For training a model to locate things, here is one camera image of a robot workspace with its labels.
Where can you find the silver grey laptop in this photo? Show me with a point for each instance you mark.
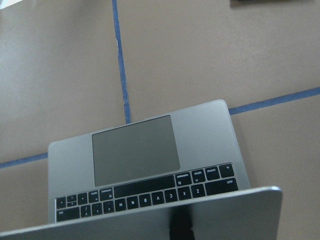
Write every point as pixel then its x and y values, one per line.
pixel 175 176

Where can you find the dark framed tray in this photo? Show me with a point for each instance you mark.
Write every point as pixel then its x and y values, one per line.
pixel 243 3

